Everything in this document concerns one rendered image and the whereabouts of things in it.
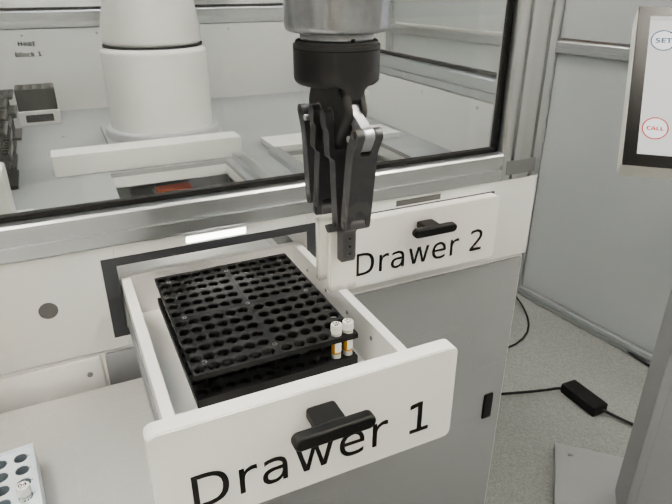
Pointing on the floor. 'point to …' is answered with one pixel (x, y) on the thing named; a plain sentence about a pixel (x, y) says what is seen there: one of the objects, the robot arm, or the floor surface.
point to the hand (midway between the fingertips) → (336, 252)
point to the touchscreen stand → (621, 493)
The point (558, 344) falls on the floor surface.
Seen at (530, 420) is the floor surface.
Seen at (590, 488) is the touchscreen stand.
